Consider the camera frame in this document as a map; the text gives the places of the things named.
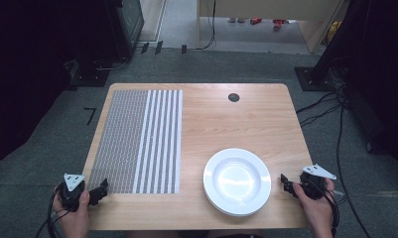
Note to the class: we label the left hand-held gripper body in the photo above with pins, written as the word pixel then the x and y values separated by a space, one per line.
pixel 70 198

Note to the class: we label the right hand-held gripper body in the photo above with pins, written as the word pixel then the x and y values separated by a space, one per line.
pixel 314 186

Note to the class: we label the person's left hand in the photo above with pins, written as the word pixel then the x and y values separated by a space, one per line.
pixel 73 221

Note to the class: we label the person's right hand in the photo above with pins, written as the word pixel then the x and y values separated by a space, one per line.
pixel 315 214

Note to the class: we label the white plate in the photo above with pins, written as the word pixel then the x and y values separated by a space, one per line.
pixel 237 181

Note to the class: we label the grey white striped placemat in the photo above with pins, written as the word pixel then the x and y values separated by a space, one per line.
pixel 137 142

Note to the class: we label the black tape corner mark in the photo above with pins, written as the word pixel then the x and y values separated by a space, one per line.
pixel 91 114

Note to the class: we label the black tape strip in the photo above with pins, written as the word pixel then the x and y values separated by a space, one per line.
pixel 159 47
pixel 184 49
pixel 145 48

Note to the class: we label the red tool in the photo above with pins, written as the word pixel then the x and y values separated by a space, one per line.
pixel 279 23

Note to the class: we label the yellow object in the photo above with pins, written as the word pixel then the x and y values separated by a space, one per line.
pixel 333 31

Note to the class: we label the small red object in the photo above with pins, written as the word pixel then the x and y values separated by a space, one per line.
pixel 256 21

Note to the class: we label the black glass-front cabinet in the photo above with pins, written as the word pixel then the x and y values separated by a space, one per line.
pixel 127 23

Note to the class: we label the light wooden desk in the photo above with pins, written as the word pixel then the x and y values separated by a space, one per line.
pixel 269 8

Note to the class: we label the black stand base plate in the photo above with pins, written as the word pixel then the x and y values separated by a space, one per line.
pixel 310 79

